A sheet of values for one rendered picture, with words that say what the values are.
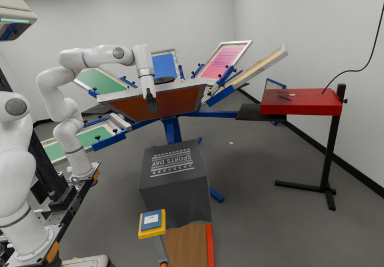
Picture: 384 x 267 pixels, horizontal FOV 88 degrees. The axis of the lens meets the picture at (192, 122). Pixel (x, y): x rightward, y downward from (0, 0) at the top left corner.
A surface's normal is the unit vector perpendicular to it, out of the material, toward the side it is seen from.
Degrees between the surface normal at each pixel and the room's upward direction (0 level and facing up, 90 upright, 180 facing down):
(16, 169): 84
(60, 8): 90
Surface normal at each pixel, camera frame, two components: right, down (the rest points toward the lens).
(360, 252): -0.14, -0.90
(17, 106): 0.83, 0.08
